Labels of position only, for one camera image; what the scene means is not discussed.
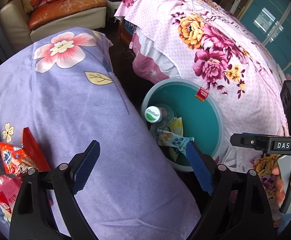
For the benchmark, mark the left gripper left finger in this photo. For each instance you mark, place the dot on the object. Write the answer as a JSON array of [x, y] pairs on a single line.
[[32, 216]]

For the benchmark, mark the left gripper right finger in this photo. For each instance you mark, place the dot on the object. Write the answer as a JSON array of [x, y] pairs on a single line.
[[237, 207]]

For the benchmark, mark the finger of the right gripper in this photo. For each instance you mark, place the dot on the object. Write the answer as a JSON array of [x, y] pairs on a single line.
[[264, 143]]

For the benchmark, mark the pink nabati wafer bag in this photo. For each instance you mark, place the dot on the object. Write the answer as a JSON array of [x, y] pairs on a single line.
[[9, 188]]

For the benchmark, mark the orange red snack wrapper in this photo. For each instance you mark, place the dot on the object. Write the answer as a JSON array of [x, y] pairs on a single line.
[[32, 148]]

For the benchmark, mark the yellow green wrapper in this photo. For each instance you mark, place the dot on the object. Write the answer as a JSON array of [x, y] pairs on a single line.
[[176, 126]]

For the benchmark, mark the clear plastic water bottle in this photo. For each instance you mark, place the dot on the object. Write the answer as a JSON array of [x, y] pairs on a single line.
[[159, 116]]

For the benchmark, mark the teal plastic trash bin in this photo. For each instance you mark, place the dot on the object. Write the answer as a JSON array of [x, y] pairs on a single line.
[[201, 120]]

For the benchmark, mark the person's right hand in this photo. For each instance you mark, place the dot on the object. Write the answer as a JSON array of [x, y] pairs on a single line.
[[280, 194]]

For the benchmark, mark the red sticker on bin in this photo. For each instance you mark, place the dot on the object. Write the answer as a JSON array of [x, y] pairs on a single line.
[[202, 94]]

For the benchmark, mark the teal wardrobe doors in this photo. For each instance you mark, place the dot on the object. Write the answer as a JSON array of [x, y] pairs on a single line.
[[270, 22]]

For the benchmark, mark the purple floral bed cover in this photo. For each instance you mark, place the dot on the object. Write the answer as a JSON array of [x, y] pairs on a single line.
[[64, 90]]

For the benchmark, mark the pink floral bed quilt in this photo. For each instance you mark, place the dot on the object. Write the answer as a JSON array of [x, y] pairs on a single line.
[[198, 41]]

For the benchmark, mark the cream leather sofa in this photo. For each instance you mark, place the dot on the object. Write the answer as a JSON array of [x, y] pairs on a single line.
[[25, 21]]

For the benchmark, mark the orange leather seat cushion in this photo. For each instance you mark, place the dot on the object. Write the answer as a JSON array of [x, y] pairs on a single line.
[[58, 9]]

